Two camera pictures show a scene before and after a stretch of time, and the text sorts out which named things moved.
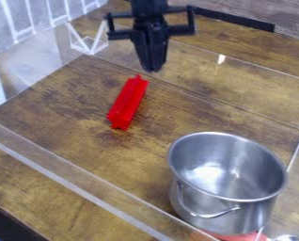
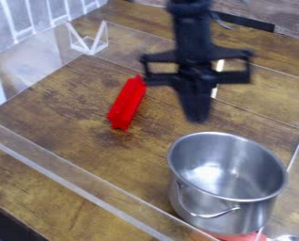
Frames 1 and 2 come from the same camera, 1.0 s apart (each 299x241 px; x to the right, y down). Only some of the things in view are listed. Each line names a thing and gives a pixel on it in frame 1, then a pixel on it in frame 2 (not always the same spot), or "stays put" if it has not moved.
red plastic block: x=127 y=102 stays put
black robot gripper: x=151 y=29 to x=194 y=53
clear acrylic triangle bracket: x=87 y=44 stays put
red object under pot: x=254 y=235 stays put
